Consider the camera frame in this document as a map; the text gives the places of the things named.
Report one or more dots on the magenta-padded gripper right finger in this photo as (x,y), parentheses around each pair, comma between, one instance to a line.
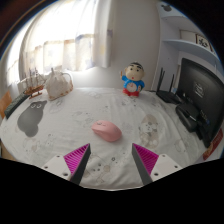
(146,159)

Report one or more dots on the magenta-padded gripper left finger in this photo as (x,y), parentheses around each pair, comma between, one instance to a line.
(76,159)

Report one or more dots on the pink computer mouse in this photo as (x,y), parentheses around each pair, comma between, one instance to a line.
(106,130)

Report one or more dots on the dark grey cat-shaped mouse pad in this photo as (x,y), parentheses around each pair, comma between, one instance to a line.
(30,120)

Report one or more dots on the white printed tablecloth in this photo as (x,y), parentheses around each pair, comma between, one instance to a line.
(76,110)

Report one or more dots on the red flat packet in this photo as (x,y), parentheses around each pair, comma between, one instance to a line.
(214,145)

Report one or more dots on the large white conch shell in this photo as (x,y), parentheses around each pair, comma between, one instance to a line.
(58,85)

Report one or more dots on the cartoon boy figurine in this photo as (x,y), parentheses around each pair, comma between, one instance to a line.
(133,81)

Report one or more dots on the wooden model sailing ship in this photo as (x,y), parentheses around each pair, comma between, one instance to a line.
(33,87)

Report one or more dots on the black monitor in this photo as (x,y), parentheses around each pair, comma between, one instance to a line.
(203,93)

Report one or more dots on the orange wooden chair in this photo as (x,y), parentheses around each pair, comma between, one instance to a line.
(4,103)

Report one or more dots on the white star-print curtain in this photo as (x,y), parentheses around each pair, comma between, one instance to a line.
(66,36)

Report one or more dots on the white wall shelf unit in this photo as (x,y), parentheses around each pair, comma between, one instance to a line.
(186,45)

